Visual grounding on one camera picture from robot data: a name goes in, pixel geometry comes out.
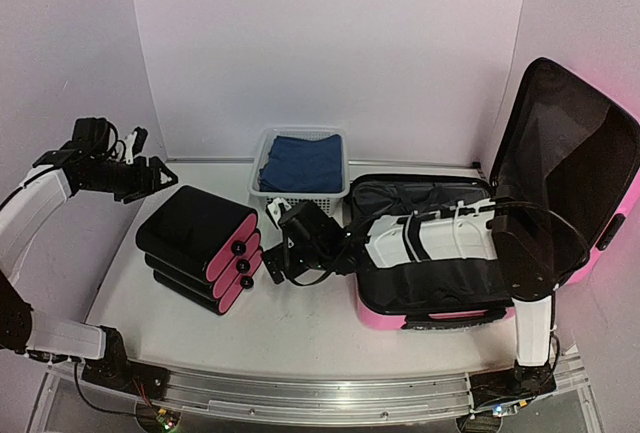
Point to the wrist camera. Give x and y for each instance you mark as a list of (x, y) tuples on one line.
[(276, 209), (133, 144)]

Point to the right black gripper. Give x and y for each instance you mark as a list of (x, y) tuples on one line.
[(289, 269)]

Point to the white plastic mesh basket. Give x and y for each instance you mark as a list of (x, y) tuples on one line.
[(327, 201)]

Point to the blue item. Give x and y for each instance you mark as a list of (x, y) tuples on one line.
[(296, 165)]

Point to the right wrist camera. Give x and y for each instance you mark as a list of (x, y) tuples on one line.
[(276, 209)]

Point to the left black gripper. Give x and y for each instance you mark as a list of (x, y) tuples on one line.
[(142, 185)]

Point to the black pink drawer organizer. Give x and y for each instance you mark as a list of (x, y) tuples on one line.
[(204, 247)]

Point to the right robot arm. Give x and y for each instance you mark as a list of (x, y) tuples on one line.
[(458, 266)]

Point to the small green circuit board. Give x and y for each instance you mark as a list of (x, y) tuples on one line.
[(167, 420)]

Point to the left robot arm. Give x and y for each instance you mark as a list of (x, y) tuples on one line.
[(95, 159)]

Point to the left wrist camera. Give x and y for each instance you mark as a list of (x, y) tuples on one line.
[(133, 144)]

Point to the pink hard-shell suitcase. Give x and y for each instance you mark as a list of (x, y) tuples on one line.
[(567, 147)]

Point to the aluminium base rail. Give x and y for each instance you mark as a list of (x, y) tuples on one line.
[(207, 401)]

